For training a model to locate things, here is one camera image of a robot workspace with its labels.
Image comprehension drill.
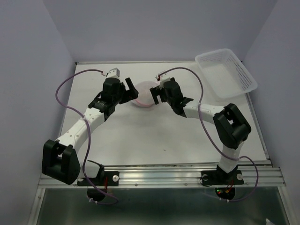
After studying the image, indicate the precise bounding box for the white mesh laundry bag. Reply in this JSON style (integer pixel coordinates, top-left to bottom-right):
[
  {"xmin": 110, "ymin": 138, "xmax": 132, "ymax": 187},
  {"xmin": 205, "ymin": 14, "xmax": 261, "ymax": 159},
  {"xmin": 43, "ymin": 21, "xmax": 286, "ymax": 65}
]
[{"xmin": 131, "ymin": 81, "xmax": 158, "ymax": 108}]

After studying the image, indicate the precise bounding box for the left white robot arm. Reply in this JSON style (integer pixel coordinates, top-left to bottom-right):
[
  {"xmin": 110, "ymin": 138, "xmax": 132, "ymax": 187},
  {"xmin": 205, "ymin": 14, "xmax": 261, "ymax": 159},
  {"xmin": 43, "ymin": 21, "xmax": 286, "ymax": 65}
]
[{"xmin": 42, "ymin": 77, "xmax": 138, "ymax": 185}]

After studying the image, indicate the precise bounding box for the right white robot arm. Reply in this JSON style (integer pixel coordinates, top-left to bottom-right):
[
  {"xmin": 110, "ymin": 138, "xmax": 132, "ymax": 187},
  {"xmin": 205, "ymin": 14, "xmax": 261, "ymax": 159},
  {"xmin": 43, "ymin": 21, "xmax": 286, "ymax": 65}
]
[{"xmin": 150, "ymin": 78, "xmax": 251, "ymax": 183}]

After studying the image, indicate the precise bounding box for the white plastic basket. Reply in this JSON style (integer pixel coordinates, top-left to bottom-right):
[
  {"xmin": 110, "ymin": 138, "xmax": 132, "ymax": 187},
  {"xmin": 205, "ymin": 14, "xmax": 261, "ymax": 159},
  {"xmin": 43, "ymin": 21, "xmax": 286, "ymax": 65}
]
[{"xmin": 195, "ymin": 49, "xmax": 258, "ymax": 99}]

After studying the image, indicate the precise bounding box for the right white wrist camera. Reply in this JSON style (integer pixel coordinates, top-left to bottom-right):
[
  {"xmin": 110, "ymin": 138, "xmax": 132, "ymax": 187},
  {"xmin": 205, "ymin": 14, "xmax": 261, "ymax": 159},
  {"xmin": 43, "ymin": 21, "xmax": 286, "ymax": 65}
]
[{"xmin": 156, "ymin": 72, "xmax": 171, "ymax": 88}]

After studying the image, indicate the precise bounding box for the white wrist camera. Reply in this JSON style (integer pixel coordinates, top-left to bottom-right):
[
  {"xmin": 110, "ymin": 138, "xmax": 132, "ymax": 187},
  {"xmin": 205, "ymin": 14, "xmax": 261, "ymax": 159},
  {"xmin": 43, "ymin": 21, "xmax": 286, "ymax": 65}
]
[
  {"xmin": 106, "ymin": 68, "xmax": 120, "ymax": 79},
  {"xmin": 156, "ymin": 72, "xmax": 171, "ymax": 88}
]

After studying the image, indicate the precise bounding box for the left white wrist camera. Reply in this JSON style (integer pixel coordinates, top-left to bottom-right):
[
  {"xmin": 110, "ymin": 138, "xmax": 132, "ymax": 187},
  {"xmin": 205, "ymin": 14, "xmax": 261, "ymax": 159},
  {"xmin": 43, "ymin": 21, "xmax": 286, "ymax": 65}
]
[{"xmin": 106, "ymin": 68, "xmax": 120, "ymax": 79}]

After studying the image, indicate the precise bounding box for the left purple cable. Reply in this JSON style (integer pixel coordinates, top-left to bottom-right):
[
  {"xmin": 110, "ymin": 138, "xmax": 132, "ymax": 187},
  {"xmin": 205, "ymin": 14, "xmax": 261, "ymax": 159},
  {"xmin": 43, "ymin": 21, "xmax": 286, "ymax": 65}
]
[{"xmin": 55, "ymin": 69, "xmax": 120, "ymax": 205}]

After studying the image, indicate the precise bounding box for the purple cable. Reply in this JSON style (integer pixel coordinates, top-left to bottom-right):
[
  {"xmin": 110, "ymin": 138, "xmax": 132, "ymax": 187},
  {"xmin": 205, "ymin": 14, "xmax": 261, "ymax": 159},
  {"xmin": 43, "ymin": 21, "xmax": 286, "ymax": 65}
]
[
  {"xmin": 156, "ymin": 67, "xmax": 260, "ymax": 203},
  {"xmin": 55, "ymin": 69, "xmax": 120, "ymax": 205}
]

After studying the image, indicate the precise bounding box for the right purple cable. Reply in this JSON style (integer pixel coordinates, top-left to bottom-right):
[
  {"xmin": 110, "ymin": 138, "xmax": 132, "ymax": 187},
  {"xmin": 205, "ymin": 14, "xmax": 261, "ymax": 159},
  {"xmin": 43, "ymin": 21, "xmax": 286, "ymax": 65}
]
[{"xmin": 156, "ymin": 67, "xmax": 260, "ymax": 203}]

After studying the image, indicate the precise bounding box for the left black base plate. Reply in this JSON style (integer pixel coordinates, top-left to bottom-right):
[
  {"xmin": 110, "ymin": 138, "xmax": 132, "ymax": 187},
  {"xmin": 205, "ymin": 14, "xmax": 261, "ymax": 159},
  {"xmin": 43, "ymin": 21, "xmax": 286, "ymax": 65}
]
[{"xmin": 90, "ymin": 171, "xmax": 120, "ymax": 187}]

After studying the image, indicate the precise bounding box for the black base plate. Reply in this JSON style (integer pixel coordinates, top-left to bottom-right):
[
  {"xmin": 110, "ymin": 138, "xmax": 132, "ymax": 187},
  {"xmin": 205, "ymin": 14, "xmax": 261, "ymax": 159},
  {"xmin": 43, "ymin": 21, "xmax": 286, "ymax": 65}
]
[
  {"xmin": 90, "ymin": 171, "xmax": 120, "ymax": 187},
  {"xmin": 201, "ymin": 170, "xmax": 244, "ymax": 186}
]

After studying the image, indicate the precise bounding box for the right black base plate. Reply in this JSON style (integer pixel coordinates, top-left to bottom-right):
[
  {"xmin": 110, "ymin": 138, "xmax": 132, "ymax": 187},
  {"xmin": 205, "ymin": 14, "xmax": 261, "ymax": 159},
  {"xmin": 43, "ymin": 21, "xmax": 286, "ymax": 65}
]
[{"xmin": 201, "ymin": 170, "xmax": 244, "ymax": 186}]

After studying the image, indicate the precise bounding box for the aluminium mounting rail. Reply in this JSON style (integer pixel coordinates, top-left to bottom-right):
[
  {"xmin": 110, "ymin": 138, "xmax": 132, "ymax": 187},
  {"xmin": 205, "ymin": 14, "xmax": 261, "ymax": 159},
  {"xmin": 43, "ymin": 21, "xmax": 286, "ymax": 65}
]
[{"xmin": 38, "ymin": 162, "xmax": 286, "ymax": 189}]

